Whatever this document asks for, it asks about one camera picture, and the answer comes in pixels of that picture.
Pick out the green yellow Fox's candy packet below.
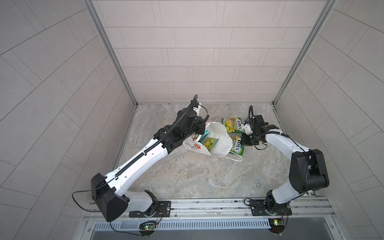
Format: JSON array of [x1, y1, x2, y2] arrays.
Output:
[[223, 118, 244, 134]]

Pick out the white paper bag red flower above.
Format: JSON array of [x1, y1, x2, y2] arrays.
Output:
[[183, 122, 243, 162]]

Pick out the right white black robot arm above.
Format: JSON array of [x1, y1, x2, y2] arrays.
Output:
[[242, 111, 330, 215]]

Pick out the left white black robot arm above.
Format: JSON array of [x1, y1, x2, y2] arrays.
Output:
[[91, 103, 208, 222]]

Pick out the mango Fox's candy packet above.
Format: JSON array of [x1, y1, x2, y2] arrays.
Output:
[[202, 137, 219, 151]]

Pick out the right circuit board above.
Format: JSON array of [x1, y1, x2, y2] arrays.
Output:
[[268, 219, 286, 234]]

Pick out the circuit board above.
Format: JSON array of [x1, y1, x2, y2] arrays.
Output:
[[268, 219, 286, 234], [139, 221, 157, 231]]

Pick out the left circuit board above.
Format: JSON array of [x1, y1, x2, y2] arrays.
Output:
[[139, 221, 157, 231]]

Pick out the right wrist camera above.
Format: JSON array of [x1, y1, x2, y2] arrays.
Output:
[[243, 124, 253, 135]]

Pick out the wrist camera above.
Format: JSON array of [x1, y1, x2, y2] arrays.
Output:
[[243, 124, 253, 135], [193, 102, 202, 116]]

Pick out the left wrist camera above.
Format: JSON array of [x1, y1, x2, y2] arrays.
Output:
[[193, 102, 202, 116]]

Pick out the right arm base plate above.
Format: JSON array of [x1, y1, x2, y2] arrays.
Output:
[[248, 199, 292, 217]]

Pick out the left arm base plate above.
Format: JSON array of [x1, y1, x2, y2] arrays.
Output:
[[129, 201, 172, 218]]

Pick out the left black cable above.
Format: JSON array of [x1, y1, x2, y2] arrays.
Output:
[[71, 182, 106, 214]]

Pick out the aluminium mounting rail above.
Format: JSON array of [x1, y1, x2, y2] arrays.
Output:
[[82, 196, 335, 222]]

